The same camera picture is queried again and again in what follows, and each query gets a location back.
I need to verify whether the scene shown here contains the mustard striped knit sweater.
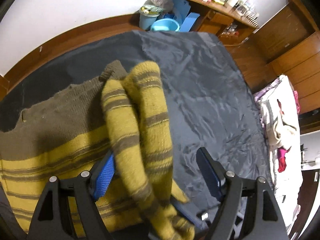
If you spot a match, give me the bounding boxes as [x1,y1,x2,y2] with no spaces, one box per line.
[1,61,195,239]

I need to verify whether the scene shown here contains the pile of clothes on bed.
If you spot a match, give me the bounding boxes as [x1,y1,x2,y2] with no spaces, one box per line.
[254,75,303,232]

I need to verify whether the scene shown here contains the dark grey table cover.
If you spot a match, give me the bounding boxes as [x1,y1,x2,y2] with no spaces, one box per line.
[0,29,273,240]

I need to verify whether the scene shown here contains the wooden wardrobe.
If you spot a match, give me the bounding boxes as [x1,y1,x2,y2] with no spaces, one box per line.
[249,0,320,136]

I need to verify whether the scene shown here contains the wooden desk with clutter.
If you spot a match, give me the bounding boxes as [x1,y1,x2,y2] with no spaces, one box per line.
[186,0,258,47]

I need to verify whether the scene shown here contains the blue plastic basin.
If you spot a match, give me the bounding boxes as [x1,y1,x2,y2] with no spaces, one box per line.
[150,18,180,31]

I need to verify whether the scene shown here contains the light blue plastic bucket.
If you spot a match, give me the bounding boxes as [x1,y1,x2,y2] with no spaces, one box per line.
[139,4,163,30]

